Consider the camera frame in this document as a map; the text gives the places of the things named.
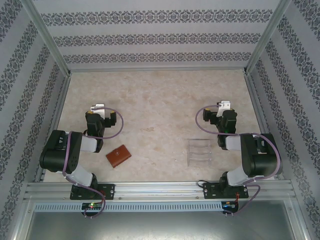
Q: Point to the brown leather card holder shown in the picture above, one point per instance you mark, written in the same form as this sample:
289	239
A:
118	156

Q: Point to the clear acrylic card stand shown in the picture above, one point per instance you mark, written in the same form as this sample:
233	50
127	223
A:
198	152

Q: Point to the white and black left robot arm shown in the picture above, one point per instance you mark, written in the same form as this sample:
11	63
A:
60	155

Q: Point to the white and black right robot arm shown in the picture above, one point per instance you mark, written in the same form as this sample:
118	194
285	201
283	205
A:
262	160

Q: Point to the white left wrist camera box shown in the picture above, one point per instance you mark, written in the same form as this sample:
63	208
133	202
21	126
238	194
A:
98	109

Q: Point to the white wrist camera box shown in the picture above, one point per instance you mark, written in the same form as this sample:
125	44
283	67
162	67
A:
224	107
98	109

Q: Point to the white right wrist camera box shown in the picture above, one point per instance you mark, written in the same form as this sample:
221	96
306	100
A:
224	107

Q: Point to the aluminium table side rail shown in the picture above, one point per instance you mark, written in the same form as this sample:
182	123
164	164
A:
255	100

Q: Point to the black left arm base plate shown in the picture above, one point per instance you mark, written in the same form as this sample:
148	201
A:
108	191

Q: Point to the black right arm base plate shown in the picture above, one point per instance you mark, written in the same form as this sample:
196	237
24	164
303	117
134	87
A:
210	191

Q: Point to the aluminium frame post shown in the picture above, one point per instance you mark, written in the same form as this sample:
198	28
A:
45	35
268	35

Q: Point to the aluminium mounting rail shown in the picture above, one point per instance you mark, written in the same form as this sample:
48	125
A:
160	191

